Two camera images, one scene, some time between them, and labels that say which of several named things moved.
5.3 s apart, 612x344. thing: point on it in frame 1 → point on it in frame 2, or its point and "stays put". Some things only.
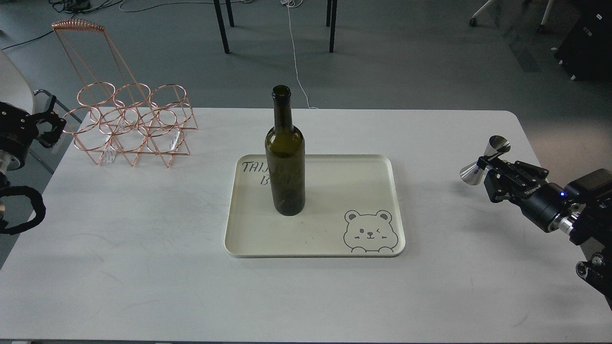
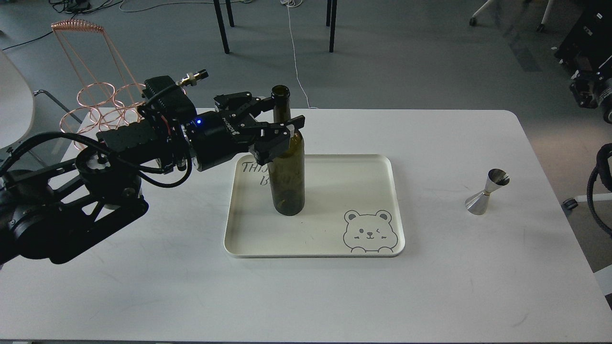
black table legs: x=219 y=11 stays put
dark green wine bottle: x=285 y=151 stays put
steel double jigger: x=472 y=174 → x=476 y=204
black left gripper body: x=18 y=128 → x=215 y=136
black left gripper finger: x=49 y=139 → x=242 y=106
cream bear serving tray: x=354 y=207 stays put
